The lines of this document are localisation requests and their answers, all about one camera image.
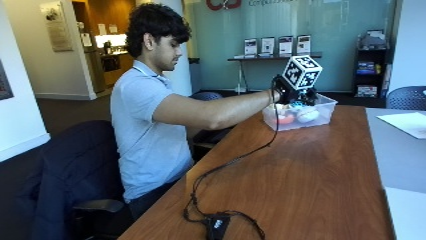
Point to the black hub box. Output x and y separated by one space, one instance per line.
216 225

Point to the the person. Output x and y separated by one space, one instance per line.
147 133

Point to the clear plastic bin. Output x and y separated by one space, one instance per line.
320 110

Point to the black magazine shelf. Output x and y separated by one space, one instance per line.
371 55

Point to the framed picture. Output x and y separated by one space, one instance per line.
5 81

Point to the red orange toy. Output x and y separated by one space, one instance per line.
286 119

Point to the white ball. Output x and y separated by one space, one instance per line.
308 115

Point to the black office chair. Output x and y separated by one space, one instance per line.
100 205

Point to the white paper sheet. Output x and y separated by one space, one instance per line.
407 124

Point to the dark console table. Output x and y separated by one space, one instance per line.
275 57

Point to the wall plaque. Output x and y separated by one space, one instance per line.
57 26

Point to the dark jacket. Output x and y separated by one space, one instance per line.
75 166

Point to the blue toy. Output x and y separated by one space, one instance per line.
296 105

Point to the blue mesh chair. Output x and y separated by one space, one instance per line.
207 96
407 97

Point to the brochure stand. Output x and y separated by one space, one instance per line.
268 45
251 46
304 44
286 45

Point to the white cube with black markers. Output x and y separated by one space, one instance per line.
303 71

